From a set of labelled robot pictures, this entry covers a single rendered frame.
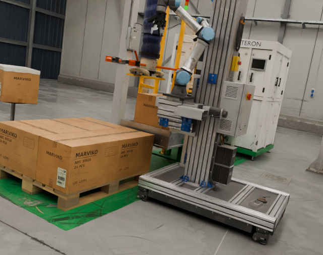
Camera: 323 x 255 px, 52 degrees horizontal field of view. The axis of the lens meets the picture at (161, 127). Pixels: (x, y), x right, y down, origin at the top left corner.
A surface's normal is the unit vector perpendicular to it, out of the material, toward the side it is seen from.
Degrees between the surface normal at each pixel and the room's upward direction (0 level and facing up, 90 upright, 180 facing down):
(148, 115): 90
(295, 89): 90
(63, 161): 90
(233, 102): 90
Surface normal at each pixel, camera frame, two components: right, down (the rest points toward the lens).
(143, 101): -0.54, 0.06
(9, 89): 0.60, 0.22
